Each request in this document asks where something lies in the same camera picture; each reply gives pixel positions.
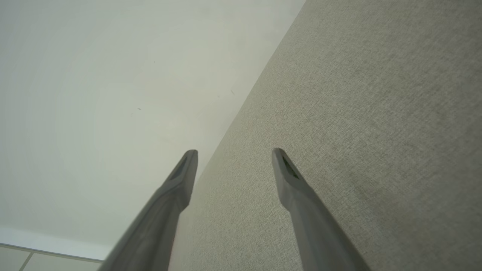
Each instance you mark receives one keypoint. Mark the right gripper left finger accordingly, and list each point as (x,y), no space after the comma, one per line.
(165,210)

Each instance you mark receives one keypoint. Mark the grey fabric sofa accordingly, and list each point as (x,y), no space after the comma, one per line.
(376,113)

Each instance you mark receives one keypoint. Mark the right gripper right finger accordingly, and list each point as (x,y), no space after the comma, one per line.
(312,226)

